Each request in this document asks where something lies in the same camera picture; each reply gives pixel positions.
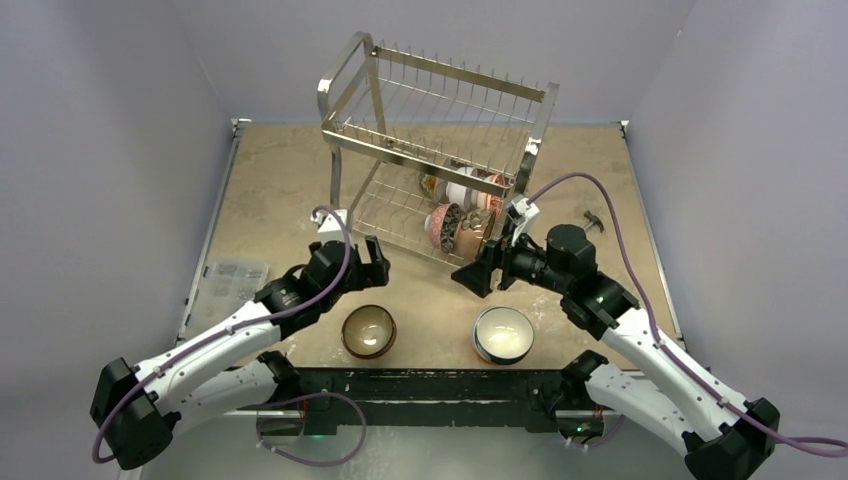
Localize brown glazed bowl stack top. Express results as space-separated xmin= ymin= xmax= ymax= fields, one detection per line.
xmin=453 ymin=209 xmax=495 ymax=260

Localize black leaf patterned bowl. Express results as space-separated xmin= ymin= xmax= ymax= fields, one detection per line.
xmin=425 ymin=203 xmax=462 ymax=253

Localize orange patterned bowl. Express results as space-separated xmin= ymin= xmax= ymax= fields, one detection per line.
xmin=482 ymin=173 xmax=513 ymax=207

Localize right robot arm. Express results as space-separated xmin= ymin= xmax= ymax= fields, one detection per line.
xmin=451 ymin=225 xmax=780 ymax=479

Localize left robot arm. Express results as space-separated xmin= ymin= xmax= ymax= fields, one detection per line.
xmin=89 ymin=235 xmax=391 ymax=471

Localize steel two-tier dish rack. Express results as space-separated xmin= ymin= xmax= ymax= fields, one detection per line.
xmin=317 ymin=31 xmax=559 ymax=266

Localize white blue-rimmed bowl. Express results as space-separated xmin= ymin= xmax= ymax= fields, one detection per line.
xmin=471 ymin=306 xmax=535 ymax=366

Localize small black hammer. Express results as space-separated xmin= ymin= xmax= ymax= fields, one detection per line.
xmin=582 ymin=210 xmax=605 ymax=233

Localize clear plastic screw box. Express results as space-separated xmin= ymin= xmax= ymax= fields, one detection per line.
xmin=181 ymin=256 xmax=269 ymax=340

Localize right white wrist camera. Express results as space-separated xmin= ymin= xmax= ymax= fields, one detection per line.
xmin=504 ymin=195 xmax=540 ymax=246

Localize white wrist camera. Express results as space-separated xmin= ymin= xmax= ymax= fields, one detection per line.
xmin=504 ymin=195 xmax=540 ymax=246
xmin=310 ymin=209 xmax=348 ymax=244

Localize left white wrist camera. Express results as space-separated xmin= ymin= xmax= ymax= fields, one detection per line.
xmin=310 ymin=209 xmax=348 ymax=244

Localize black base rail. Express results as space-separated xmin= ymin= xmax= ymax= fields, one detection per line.
xmin=256 ymin=367 xmax=619 ymax=444

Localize aluminium frame rail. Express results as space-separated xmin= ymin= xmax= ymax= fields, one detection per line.
xmin=135 ymin=368 xmax=723 ymax=419

